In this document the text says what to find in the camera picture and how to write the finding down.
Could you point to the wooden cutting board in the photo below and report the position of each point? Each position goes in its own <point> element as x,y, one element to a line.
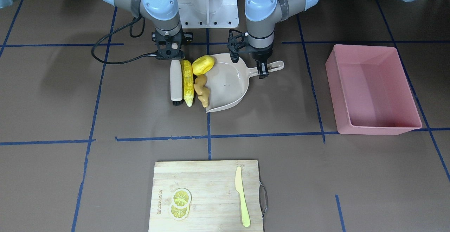
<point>215,203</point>

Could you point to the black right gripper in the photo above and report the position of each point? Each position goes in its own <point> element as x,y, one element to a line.
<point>155,38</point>

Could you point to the upper toy lemon slice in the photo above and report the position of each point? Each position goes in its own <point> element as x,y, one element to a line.
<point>181,198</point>

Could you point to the beige plastic dustpan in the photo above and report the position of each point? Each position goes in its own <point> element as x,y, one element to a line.
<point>227,82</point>

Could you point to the tan toy ginger root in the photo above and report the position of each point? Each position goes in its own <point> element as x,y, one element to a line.
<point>201,90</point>

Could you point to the yellow plastic toy knife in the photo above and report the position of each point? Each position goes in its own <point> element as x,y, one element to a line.
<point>245,218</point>

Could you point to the white handled black brush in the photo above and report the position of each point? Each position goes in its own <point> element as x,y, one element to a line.
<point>176,84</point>

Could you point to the pink plastic bin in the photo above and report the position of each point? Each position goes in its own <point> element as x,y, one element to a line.
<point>370,92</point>

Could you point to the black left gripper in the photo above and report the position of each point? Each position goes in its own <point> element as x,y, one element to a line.
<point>260,53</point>

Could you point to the yellow toy potato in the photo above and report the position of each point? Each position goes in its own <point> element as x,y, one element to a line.
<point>202,65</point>

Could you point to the yellow toy corn cob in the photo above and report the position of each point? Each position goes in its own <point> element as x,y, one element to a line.
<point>187,77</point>

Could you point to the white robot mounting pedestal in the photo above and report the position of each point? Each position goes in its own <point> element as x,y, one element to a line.
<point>208,13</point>

